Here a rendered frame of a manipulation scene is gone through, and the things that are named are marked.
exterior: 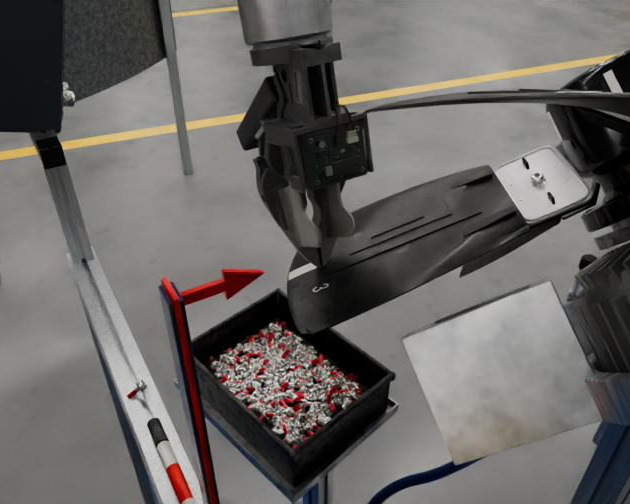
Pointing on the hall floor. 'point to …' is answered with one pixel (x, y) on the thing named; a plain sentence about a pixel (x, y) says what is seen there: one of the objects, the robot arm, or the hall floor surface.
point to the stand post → (618, 468)
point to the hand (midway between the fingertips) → (315, 251)
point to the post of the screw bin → (321, 493)
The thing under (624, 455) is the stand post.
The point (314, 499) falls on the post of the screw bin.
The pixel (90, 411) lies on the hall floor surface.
